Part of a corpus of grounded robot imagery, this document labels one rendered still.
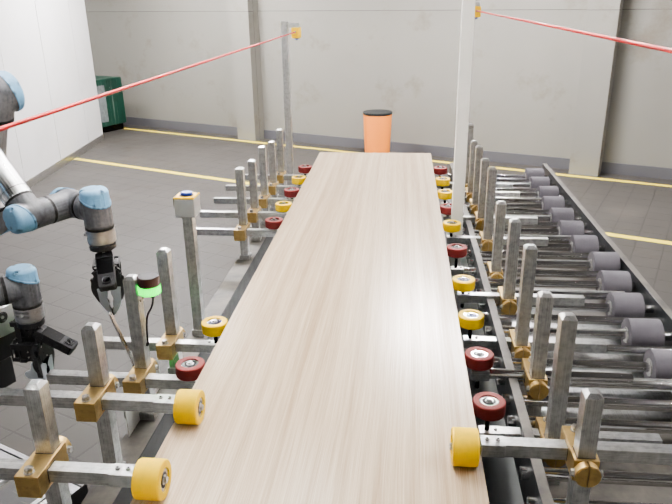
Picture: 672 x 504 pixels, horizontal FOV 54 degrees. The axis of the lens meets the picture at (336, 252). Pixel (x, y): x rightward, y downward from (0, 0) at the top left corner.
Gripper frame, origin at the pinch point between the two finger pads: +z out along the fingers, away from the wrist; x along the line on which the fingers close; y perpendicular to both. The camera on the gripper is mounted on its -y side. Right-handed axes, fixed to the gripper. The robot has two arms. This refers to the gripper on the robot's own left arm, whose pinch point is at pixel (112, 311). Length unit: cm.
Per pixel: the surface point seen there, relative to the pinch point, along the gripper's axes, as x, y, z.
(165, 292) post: -14.5, 15.9, 3.6
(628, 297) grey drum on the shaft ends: -168, -4, 18
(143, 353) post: -7.1, -8.3, 9.8
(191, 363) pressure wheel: -19.6, -15.8, 10.7
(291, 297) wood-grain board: -54, 19, 13
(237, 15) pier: -132, 739, -36
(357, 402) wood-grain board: -58, -45, 11
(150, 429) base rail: -6.4, -13.7, 31.4
